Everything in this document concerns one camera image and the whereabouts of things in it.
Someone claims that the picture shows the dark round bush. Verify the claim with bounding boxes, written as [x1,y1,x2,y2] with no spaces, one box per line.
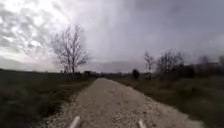
[131,68,141,80]

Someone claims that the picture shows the pale gravel path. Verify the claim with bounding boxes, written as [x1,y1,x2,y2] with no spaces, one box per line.
[34,77,208,128]

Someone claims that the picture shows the large bare tree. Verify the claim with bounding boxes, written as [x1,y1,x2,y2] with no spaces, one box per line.
[49,24,91,75]

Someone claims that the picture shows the row of bare trees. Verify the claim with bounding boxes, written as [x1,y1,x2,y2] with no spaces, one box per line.
[143,49,224,80]

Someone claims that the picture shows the robot's own part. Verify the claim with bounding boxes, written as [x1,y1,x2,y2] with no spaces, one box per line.
[137,119,147,128]
[68,115,81,128]

